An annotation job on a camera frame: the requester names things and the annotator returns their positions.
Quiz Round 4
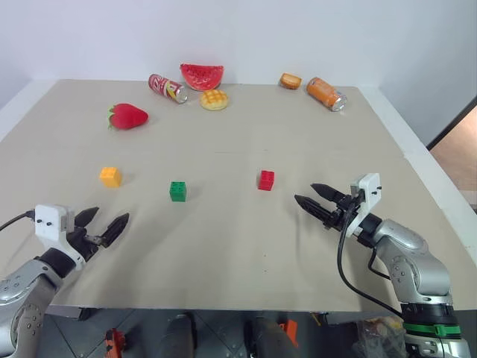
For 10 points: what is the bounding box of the brown door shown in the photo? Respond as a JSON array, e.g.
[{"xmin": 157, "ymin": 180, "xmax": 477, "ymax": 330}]
[{"xmin": 426, "ymin": 99, "xmax": 477, "ymax": 216}]

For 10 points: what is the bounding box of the yellow toy block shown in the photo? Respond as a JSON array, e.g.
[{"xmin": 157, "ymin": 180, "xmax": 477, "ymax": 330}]
[{"xmin": 99, "ymin": 166, "xmax": 123, "ymax": 189}]

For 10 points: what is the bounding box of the yellow pineapple bun toy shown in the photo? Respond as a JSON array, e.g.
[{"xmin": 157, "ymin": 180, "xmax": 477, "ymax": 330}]
[{"xmin": 199, "ymin": 89, "xmax": 229, "ymax": 111}]

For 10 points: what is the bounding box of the orange plastic part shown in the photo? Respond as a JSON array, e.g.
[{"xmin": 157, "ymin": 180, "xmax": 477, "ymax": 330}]
[{"xmin": 278, "ymin": 319, "xmax": 300, "ymax": 348}]

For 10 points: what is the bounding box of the orange soda can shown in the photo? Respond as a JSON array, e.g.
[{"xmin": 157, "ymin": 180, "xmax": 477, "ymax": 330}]
[{"xmin": 306, "ymin": 77, "xmax": 348, "ymax": 112}]

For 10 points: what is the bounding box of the orange and black tool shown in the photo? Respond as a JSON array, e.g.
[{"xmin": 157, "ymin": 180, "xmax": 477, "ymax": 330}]
[{"xmin": 104, "ymin": 327, "xmax": 127, "ymax": 358}]

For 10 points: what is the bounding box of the red plush strawberry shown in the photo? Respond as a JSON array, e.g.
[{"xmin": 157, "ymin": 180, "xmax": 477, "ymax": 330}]
[{"xmin": 107, "ymin": 103, "xmax": 150, "ymax": 131}]

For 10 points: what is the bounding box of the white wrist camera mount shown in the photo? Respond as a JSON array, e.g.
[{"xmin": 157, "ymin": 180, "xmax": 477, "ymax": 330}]
[
  {"xmin": 34, "ymin": 204, "xmax": 83, "ymax": 270},
  {"xmin": 343, "ymin": 172, "xmax": 382, "ymax": 238}
]

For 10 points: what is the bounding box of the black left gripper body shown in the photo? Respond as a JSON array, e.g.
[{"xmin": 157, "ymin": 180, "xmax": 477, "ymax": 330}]
[{"xmin": 66, "ymin": 224, "xmax": 104, "ymax": 263}]

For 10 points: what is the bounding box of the beige table cover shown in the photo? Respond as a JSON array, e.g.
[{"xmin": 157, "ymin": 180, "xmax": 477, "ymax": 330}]
[{"xmin": 0, "ymin": 78, "xmax": 477, "ymax": 311}]

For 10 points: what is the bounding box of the orange toast toy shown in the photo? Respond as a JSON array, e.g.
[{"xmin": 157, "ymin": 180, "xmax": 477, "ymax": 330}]
[{"xmin": 279, "ymin": 72, "xmax": 303, "ymax": 90}]

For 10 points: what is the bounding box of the toy watermelon slice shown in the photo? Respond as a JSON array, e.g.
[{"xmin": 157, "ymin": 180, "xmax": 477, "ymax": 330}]
[{"xmin": 180, "ymin": 63, "xmax": 225, "ymax": 92}]

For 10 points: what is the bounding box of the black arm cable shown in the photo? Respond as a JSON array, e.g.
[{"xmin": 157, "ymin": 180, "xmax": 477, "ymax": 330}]
[
  {"xmin": 0, "ymin": 210, "xmax": 37, "ymax": 233},
  {"xmin": 336, "ymin": 208, "xmax": 406, "ymax": 320}
]

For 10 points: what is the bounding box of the clear plastic bag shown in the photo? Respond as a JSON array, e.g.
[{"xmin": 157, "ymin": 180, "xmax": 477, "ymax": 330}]
[{"xmin": 353, "ymin": 315, "xmax": 407, "ymax": 358}]

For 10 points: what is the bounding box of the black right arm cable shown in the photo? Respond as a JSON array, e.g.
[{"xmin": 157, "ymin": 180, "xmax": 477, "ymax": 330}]
[{"xmin": 336, "ymin": 208, "xmax": 406, "ymax": 320}]

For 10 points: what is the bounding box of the dark rounded shape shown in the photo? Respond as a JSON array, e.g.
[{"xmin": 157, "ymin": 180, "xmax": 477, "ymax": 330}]
[
  {"xmin": 162, "ymin": 313, "xmax": 196, "ymax": 358},
  {"xmin": 243, "ymin": 315, "xmax": 300, "ymax": 358}
]

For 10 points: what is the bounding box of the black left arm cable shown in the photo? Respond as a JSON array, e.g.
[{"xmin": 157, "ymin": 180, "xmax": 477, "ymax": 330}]
[{"xmin": 0, "ymin": 210, "xmax": 37, "ymax": 233}]

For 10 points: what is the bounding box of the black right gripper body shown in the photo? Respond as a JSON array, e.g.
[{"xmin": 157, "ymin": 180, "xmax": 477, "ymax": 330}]
[{"xmin": 323, "ymin": 194, "xmax": 363, "ymax": 231}]

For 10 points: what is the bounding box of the red soda can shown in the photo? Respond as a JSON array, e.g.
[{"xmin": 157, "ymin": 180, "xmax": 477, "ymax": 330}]
[{"xmin": 148, "ymin": 73, "xmax": 189, "ymax": 104}]

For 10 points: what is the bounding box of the red toy block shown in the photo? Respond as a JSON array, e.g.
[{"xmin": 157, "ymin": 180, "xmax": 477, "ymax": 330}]
[{"xmin": 257, "ymin": 169, "xmax": 276, "ymax": 192}]

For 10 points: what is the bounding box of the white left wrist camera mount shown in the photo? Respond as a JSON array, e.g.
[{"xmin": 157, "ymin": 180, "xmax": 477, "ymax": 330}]
[{"xmin": 34, "ymin": 204, "xmax": 83, "ymax": 270}]

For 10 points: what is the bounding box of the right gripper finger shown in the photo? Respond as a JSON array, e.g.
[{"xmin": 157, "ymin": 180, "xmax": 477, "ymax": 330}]
[
  {"xmin": 310, "ymin": 183, "xmax": 350, "ymax": 206},
  {"xmin": 294, "ymin": 194, "xmax": 339, "ymax": 227}
]

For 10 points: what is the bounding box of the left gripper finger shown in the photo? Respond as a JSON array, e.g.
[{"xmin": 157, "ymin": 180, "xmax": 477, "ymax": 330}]
[
  {"xmin": 99, "ymin": 212, "xmax": 130, "ymax": 248},
  {"xmin": 74, "ymin": 207, "xmax": 101, "ymax": 229}
]

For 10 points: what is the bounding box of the green toy block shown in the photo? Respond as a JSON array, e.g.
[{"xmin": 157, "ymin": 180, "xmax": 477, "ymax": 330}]
[{"xmin": 168, "ymin": 180, "xmax": 188, "ymax": 203}]

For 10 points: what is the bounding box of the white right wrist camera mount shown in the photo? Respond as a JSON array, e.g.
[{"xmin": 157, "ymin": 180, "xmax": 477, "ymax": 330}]
[{"xmin": 343, "ymin": 172, "xmax": 382, "ymax": 238}]

